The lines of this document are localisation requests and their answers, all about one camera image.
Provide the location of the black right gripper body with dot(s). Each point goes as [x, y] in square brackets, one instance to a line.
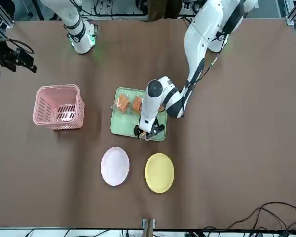
[2, 55]

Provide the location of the green plastic tray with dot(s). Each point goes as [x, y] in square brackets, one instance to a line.
[121, 126]

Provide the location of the small pink slotted basket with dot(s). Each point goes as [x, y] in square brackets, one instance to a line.
[44, 98]

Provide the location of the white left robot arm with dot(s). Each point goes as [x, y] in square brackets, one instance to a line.
[202, 37]

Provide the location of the round white plate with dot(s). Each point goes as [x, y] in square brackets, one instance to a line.
[114, 166]

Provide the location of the round yellow plate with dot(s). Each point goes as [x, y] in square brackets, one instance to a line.
[159, 172]

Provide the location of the person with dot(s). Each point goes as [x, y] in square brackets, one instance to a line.
[162, 10]

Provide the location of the aluminium post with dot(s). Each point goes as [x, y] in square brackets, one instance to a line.
[148, 227]

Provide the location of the aluminium frame rail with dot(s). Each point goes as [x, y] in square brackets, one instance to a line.
[292, 14]

